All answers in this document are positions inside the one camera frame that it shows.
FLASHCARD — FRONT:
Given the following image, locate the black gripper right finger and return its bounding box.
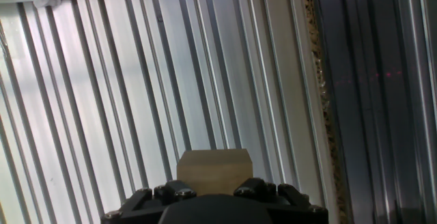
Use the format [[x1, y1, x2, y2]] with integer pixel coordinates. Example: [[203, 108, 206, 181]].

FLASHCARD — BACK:
[[234, 178, 329, 224]]

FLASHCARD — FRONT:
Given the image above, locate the brown cardboard board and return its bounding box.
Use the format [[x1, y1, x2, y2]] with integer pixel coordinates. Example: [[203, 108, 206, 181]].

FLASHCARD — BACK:
[[299, 0, 350, 224]]

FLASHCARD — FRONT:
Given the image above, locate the light wooden block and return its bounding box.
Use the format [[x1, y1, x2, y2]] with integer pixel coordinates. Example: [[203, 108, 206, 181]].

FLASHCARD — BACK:
[[176, 148, 254, 197]]

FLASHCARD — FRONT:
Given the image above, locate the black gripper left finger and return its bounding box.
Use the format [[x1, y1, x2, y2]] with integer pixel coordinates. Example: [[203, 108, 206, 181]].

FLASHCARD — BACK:
[[100, 180, 197, 224]]

